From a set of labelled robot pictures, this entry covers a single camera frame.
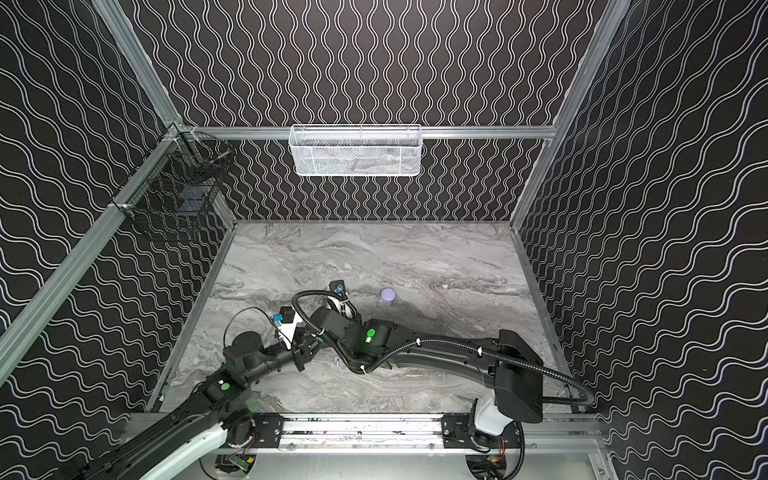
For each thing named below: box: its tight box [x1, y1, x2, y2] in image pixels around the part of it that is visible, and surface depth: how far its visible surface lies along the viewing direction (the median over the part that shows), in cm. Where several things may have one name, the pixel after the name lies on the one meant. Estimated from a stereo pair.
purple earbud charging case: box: [380, 287, 396, 302], surface depth 100 cm
